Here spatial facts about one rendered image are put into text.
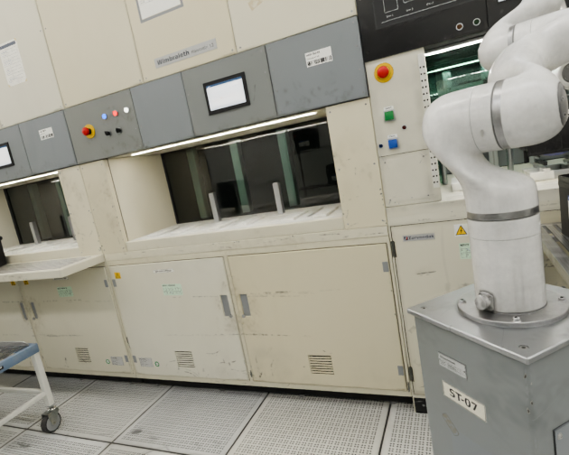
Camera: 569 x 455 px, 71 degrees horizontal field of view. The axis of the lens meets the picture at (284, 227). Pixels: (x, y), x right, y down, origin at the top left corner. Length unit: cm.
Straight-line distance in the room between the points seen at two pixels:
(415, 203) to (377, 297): 40
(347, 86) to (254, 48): 41
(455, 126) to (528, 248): 25
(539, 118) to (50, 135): 219
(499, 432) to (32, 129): 238
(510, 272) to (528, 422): 24
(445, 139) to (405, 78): 77
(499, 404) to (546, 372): 10
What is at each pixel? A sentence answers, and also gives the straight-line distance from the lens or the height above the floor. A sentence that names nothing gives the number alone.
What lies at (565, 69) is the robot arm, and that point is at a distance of 156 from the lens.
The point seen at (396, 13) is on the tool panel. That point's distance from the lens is 158.
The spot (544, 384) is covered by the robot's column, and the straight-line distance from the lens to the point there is 80.
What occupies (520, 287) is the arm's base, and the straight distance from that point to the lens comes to 84.
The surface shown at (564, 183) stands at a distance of 134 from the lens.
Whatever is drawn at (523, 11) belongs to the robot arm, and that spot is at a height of 136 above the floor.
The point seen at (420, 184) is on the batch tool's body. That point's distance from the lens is 155.
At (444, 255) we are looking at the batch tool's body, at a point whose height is 67.
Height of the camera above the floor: 112
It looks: 10 degrees down
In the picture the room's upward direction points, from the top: 11 degrees counter-clockwise
